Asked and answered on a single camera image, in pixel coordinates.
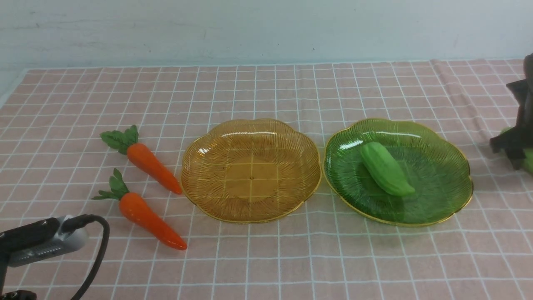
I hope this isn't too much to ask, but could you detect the amber glass plate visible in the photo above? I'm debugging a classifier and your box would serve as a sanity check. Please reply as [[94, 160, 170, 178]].
[[180, 118, 322, 224]]

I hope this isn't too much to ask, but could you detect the green gourd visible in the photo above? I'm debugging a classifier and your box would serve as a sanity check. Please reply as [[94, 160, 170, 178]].
[[360, 142, 415, 196], [500, 127, 533, 174]]

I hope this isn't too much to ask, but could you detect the pink checked tablecloth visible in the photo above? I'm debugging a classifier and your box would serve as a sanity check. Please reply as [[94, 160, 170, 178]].
[[0, 60, 533, 300]]

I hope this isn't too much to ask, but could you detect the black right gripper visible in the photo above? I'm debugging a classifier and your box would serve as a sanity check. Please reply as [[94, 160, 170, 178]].
[[489, 54, 533, 170]]

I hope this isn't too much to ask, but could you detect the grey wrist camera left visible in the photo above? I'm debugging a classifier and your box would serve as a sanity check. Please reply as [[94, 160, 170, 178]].
[[0, 215, 88, 268]]

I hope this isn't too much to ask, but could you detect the green glass plate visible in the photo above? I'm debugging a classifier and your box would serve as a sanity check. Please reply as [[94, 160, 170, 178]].
[[322, 118, 474, 228]]

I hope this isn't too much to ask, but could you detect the orange carrot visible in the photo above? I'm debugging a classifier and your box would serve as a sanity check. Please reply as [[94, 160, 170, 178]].
[[92, 168, 188, 250], [100, 125, 182, 195]]

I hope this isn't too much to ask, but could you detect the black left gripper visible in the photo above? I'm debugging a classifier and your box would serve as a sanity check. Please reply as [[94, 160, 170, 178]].
[[0, 254, 37, 300]]

